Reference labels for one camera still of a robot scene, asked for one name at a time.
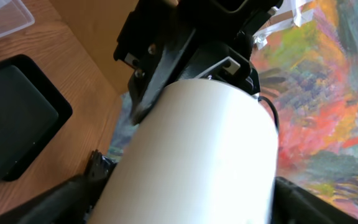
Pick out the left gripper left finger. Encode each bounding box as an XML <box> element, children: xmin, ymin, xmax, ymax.
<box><xmin>0</xmin><ymin>150</ymin><xmax>117</xmax><ymax>224</ymax></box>

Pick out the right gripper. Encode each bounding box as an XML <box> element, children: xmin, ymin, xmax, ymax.
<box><xmin>113</xmin><ymin>0</ymin><xmax>283</xmax><ymax>124</ymax></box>

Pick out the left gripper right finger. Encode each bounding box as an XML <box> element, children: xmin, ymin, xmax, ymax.
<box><xmin>272</xmin><ymin>177</ymin><xmax>358</xmax><ymax>224</ymax></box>

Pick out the white cup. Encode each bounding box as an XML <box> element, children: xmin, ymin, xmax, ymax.
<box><xmin>89</xmin><ymin>79</ymin><xmax>278</xmax><ymax>223</ymax></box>

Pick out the black waste tray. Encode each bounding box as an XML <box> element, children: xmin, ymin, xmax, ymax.
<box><xmin>0</xmin><ymin>54</ymin><xmax>73</xmax><ymax>182</ymax></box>

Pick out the colourful painted cloth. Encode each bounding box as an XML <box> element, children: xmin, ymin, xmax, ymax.
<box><xmin>108</xmin><ymin>1</ymin><xmax>358</xmax><ymax>219</ymax></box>

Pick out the clear plastic bin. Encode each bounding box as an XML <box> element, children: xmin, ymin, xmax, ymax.
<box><xmin>0</xmin><ymin>0</ymin><xmax>35</xmax><ymax>38</ymax></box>

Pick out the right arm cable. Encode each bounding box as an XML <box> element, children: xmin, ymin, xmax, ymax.
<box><xmin>257</xmin><ymin>95</ymin><xmax>280</xmax><ymax>134</ymax></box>

